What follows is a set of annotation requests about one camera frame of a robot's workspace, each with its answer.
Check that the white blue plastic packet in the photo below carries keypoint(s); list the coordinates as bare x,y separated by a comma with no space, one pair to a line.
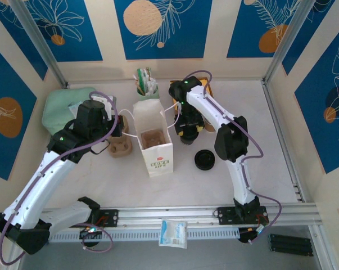
173,233

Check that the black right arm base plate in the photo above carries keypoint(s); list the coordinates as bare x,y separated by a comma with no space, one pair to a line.
225,216

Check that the black paper coffee cup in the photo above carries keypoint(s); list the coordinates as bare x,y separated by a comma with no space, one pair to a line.
189,143

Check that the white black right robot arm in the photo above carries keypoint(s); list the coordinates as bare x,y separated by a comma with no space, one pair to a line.
211,105

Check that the wooden stirrer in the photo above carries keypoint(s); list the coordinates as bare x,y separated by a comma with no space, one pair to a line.
138,85
148,73

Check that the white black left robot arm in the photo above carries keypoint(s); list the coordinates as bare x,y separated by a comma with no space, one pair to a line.
37,185

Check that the black ribbed block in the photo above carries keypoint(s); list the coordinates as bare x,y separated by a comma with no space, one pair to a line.
290,244

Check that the aluminium front rail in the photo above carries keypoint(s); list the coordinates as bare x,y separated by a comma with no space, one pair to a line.
158,215

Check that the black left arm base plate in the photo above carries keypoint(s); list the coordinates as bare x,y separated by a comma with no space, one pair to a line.
110,218

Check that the brown white paper cup stack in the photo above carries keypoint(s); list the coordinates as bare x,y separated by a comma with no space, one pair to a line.
209,126

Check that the green plastic container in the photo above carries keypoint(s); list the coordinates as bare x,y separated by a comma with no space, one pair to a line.
56,109

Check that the aluminium frame post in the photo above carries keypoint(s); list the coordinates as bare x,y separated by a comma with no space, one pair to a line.
41,42
288,42

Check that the white paper takeout bag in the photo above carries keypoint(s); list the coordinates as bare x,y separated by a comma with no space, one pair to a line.
158,163

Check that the black cup lid stack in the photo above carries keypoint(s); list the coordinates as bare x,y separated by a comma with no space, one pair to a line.
205,159

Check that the green white sachet stick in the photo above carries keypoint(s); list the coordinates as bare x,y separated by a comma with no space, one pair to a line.
141,77

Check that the mint green holder cup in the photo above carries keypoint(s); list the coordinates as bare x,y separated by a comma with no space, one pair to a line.
155,95

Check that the yellow napkin stack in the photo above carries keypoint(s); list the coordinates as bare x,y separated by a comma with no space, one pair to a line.
208,87

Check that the brown pulp cup carrier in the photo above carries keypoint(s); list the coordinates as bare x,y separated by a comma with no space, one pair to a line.
120,149
152,139

